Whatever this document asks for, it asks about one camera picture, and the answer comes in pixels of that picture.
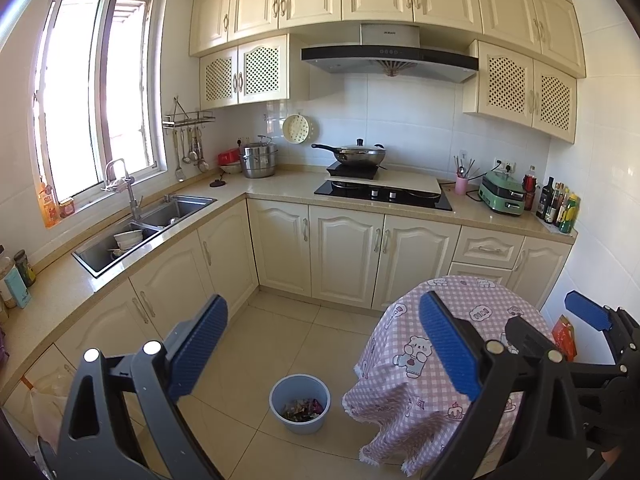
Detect blue plastic trash bin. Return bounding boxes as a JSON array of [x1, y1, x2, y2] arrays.
[[269, 374, 332, 436]]

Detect lower cream kitchen cabinets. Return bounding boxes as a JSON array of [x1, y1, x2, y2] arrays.
[[1, 194, 576, 399]]

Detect kitchen window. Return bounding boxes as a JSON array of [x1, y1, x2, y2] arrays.
[[32, 0, 164, 206]]

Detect orange bag on floor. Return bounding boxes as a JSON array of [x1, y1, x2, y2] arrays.
[[552, 315, 577, 362]]

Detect pink checkered tablecloth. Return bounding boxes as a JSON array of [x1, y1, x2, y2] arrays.
[[342, 275, 551, 477]]

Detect dark oil bottle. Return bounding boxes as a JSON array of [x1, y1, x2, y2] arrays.
[[536, 177, 554, 220]]

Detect red cola bottle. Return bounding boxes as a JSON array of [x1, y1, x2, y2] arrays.
[[522, 166, 537, 211]]

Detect green electric cooker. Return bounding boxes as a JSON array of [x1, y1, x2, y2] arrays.
[[477, 171, 525, 217]]

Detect stainless steel sink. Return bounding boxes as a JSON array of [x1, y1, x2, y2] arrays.
[[72, 195, 216, 278]]

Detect teal box on counter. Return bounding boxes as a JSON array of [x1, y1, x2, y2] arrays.
[[3, 266, 32, 309]]

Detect dark jar on counter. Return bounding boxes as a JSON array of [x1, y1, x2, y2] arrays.
[[13, 249, 36, 287]]

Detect pink utensil cup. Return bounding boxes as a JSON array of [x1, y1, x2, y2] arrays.
[[454, 176, 469, 196]]

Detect chrome faucet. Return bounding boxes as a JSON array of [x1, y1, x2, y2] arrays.
[[103, 158, 141, 221]]

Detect black induction cooker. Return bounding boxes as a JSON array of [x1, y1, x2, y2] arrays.
[[326, 162, 378, 180]]

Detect black wok with lid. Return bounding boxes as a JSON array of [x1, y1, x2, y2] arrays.
[[311, 139, 386, 166]]

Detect red bowl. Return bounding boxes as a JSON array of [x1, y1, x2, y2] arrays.
[[217, 148, 240, 166]]

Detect upper cream cabinets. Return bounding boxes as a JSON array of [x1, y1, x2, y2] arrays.
[[190, 0, 586, 142]]

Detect stainless steel stock pot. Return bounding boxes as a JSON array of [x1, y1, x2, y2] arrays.
[[238, 136, 278, 179]]

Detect hanging utensil rack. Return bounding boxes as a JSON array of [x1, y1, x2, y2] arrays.
[[162, 96, 216, 183]]

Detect black range hood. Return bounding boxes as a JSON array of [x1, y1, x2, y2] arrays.
[[300, 24, 480, 84]]

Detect round cream strainer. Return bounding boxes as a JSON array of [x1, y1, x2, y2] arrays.
[[281, 114, 312, 145]]

